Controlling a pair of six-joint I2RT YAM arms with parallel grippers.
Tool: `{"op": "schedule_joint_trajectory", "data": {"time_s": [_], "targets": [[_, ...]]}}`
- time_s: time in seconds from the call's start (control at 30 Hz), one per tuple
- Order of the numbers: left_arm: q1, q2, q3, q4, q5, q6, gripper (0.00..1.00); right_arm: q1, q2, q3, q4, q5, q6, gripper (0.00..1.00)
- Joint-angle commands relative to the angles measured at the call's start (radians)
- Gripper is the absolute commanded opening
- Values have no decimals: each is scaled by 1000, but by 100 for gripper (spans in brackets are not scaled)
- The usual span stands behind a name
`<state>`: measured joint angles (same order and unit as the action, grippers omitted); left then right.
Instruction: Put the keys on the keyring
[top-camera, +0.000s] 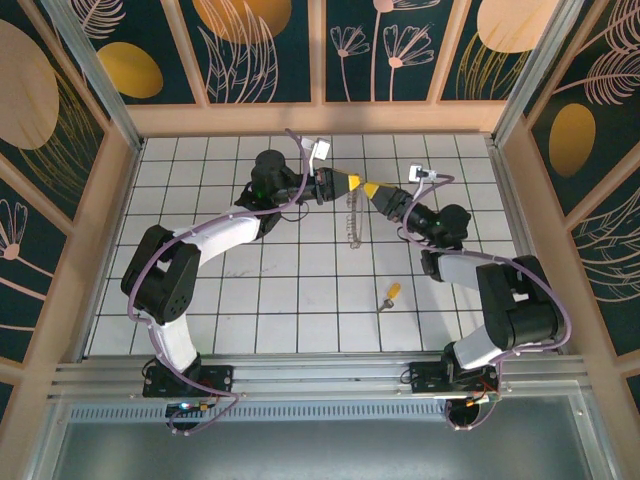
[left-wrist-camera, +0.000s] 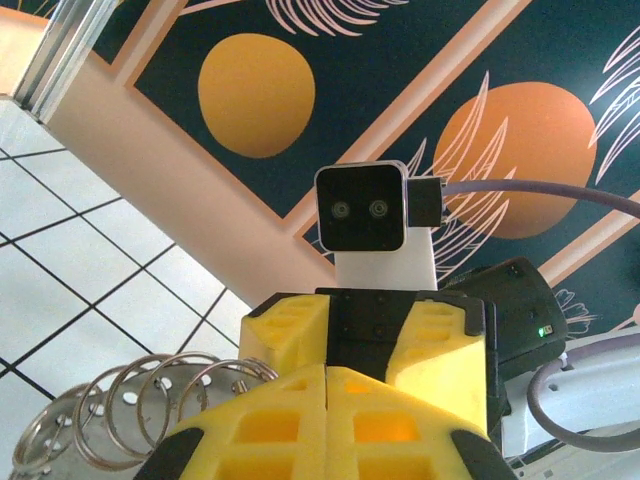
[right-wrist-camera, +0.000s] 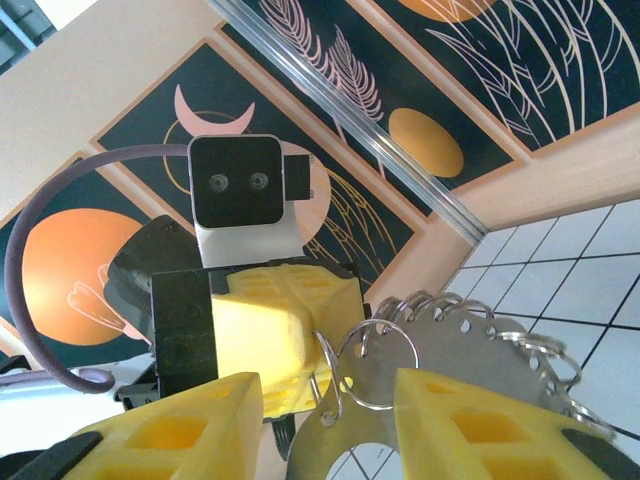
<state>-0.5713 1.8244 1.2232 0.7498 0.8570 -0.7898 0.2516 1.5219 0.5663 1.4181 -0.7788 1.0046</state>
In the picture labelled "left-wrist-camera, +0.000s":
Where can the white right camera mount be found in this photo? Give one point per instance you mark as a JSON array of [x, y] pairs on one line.
[[385, 270]]

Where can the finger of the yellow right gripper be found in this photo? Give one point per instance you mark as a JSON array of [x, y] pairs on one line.
[[445, 370], [285, 335]]

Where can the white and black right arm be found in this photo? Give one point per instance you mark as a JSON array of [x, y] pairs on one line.
[[600, 390]]

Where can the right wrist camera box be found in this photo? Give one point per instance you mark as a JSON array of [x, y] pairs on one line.
[[360, 205]]

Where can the aluminium corner post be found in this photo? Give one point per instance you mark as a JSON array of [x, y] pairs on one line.
[[65, 55]]

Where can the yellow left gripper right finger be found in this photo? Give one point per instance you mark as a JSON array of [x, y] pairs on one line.
[[380, 430]]

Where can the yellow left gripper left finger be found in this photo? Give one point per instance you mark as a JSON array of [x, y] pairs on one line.
[[280, 430]]

